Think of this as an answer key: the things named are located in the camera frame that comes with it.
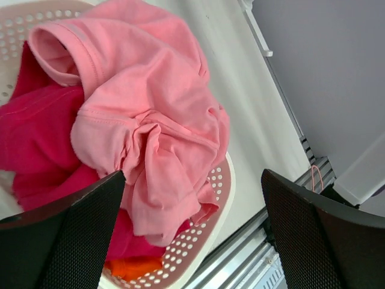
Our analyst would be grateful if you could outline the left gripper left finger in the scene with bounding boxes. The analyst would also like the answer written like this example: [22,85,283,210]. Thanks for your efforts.
[1,171,125,288]

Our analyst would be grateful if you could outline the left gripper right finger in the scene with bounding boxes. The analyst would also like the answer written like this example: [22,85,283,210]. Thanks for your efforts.
[261,169,384,288]

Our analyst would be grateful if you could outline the orange t shirt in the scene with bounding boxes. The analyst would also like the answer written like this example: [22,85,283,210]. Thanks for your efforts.
[105,256,162,281]

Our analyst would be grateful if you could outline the magenta t shirt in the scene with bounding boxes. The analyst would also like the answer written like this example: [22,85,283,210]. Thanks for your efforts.
[0,40,168,263]

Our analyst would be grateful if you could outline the pink garment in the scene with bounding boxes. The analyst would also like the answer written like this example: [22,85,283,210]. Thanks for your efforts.
[28,1,230,247]

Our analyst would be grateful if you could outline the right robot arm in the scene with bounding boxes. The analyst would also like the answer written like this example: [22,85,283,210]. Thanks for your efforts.
[321,136,384,208]

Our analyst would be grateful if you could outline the pink hanger on floor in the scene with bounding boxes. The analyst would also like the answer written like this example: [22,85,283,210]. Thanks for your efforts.
[310,164,324,193]

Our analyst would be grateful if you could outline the white perforated plastic basket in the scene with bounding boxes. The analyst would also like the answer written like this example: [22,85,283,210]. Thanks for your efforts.
[1,1,236,288]

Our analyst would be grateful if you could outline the metal clothes rack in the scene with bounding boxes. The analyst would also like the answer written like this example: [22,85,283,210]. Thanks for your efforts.
[238,0,273,58]

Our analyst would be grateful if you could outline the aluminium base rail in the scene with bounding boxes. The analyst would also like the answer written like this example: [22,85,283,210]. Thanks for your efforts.
[183,137,336,289]

